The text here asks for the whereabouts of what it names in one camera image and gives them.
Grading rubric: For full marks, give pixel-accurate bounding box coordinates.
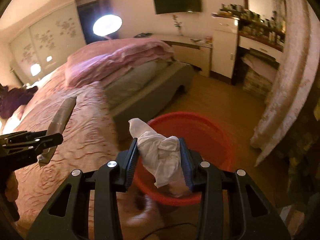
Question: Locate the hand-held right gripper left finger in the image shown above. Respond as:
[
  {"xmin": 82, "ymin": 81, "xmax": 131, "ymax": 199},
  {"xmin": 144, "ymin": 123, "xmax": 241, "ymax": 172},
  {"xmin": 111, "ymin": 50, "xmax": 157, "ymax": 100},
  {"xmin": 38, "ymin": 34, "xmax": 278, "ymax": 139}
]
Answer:
[{"xmin": 26, "ymin": 137, "xmax": 138, "ymax": 240}]

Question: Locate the purple plush toy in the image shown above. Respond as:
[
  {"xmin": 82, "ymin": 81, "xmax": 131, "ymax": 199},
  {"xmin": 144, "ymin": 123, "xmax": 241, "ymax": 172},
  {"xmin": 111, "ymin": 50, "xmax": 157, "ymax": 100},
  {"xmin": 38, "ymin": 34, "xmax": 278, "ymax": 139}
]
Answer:
[{"xmin": 0, "ymin": 85, "xmax": 38, "ymax": 118}]

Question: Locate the floral sliding door wardrobe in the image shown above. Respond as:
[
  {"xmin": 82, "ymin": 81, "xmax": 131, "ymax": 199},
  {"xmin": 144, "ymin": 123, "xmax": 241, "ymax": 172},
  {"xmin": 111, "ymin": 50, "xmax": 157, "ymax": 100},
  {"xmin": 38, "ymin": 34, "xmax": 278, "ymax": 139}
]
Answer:
[{"xmin": 9, "ymin": 1, "xmax": 87, "ymax": 85}]

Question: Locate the red plastic mesh basket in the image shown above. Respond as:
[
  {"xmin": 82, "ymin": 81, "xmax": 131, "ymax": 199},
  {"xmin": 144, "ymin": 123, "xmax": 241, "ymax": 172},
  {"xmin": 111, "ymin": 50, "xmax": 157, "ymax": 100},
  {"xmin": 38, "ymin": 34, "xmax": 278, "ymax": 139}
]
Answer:
[{"xmin": 132, "ymin": 112, "xmax": 234, "ymax": 206}]

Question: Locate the pink patterned curtain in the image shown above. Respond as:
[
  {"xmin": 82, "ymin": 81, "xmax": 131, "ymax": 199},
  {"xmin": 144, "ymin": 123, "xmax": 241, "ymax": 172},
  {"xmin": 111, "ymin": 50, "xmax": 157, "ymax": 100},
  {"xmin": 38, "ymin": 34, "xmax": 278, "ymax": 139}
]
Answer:
[{"xmin": 250, "ymin": 0, "xmax": 320, "ymax": 167}]

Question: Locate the white dressing table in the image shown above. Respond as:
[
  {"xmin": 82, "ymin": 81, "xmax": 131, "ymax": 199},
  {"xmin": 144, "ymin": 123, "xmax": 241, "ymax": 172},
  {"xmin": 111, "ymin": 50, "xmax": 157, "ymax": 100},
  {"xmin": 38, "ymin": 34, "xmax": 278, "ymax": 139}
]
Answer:
[{"xmin": 235, "ymin": 31, "xmax": 285, "ymax": 85}]

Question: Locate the black cable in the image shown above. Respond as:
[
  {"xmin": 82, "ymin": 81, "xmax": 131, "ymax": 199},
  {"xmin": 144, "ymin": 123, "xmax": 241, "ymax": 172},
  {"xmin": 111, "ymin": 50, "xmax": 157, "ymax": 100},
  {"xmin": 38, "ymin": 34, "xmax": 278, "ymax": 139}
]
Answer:
[{"xmin": 142, "ymin": 222, "xmax": 198, "ymax": 240}]

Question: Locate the cloth-covered box stack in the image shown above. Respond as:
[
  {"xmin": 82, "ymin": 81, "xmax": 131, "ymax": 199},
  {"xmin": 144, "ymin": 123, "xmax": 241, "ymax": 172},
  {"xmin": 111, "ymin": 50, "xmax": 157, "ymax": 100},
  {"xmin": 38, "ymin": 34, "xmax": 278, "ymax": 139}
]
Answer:
[{"xmin": 241, "ymin": 50, "xmax": 280, "ymax": 97}]

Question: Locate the rose pattern bedspread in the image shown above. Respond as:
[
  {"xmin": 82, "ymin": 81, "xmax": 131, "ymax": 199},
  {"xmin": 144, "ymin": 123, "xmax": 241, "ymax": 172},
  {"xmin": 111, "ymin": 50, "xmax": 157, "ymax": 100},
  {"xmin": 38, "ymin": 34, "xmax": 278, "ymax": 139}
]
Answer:
[{"xmin": 0, "ymin": 81, "xmax": 140, "ymax": 240}]

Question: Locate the grey bench sofa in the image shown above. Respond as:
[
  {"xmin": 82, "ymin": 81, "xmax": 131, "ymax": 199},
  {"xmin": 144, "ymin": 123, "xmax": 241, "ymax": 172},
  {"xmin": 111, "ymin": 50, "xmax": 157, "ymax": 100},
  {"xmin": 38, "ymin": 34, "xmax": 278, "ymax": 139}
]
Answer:
[{"xmin": 111, "ymin": 61, "xmax": 195, "ymax": 143}]

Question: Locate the dark gold floral curtain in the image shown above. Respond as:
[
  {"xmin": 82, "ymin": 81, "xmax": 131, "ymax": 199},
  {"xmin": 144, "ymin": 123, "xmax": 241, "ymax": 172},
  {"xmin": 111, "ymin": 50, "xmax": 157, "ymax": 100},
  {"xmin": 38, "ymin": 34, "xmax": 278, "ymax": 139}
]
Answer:
[{"xmin": 285, "ymin": 105, "xmax": 320, "ymax": 205}]

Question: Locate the low white cabinet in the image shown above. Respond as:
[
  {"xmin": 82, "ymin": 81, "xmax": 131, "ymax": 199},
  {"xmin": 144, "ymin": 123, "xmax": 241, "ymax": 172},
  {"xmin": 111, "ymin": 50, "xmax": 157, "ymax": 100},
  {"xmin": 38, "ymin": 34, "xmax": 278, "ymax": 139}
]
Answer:
[{"xmin": 161, "ymin": 34, "xmax": 213, "ymax": 77}]

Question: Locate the pink floral bed sheet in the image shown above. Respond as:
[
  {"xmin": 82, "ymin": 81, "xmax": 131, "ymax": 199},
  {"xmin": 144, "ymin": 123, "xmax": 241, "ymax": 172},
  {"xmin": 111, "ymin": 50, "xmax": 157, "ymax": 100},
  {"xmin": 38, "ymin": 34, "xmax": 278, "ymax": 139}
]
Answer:
[{"xmin": 15, "ymin": 64, "xmax": 75, "ymax": 130}]

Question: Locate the grey mattress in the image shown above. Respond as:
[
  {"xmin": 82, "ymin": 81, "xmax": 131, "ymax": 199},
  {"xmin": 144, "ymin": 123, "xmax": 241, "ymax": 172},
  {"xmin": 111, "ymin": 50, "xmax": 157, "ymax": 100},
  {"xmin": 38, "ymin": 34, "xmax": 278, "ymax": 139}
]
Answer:
[{"xmin": 104, "ymin": 60, "xmax": 173, "ymax": 103}]

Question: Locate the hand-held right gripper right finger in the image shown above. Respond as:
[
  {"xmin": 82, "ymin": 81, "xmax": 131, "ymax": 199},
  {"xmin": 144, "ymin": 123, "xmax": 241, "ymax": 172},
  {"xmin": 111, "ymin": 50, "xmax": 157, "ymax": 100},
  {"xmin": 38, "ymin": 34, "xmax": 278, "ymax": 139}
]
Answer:
[{"xmin": 179, "ymin": 137, "xmax": 292, "ymax": 240}]

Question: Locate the white paper towel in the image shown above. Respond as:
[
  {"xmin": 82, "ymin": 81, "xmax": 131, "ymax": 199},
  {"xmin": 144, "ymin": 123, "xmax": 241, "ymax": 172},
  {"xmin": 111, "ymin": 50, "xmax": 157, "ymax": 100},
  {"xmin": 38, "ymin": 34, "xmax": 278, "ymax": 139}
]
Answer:
[{"xmin": 129, "ymin": 117, "xmax": 192, "ymax": 198}]

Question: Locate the pink rose in vase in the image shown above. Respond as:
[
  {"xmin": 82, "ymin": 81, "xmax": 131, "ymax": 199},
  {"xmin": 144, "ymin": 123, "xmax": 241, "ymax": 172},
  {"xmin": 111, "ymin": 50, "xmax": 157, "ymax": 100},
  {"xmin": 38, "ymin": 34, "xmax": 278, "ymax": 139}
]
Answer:
[{"xmin": 172, "ymin": 14, "xmax": 183, "ymax": 36}]

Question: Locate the silver foil wrapper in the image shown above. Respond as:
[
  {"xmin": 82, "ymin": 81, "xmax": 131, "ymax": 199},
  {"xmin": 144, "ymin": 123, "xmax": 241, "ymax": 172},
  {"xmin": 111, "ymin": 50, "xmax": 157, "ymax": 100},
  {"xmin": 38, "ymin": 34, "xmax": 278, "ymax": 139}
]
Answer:
[{"xmin": 37, "ymin": 97, "xmax": 77, "ymax": 166}]

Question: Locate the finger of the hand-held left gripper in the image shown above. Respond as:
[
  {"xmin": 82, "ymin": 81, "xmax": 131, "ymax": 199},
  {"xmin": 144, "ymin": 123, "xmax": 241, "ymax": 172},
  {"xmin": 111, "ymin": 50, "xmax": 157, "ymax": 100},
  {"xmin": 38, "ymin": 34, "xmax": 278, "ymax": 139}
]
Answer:
[
  {"xmin": 2, "ymin": 131, "xmax": 34, "ymax": 143},
  {"xmin": 35, "ymin": 133, "xmax": 63, "ymax": 153}
]

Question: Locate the person's left hand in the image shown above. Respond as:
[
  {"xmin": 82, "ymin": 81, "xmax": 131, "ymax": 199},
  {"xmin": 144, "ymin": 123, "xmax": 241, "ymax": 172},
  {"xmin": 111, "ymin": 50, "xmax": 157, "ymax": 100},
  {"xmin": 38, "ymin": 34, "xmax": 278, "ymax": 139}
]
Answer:
[{"xmin": 5, "ymin": 172, "xmax": 19, "ymax": 203}]

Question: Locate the round white floor lamp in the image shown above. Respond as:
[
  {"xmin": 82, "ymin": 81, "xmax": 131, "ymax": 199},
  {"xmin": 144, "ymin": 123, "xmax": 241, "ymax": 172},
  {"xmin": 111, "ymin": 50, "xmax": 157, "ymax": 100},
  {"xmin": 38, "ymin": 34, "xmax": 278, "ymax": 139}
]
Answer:
[{"xmin": 92, "ymin": 15, "xmax": 123, "ymax": 40}]

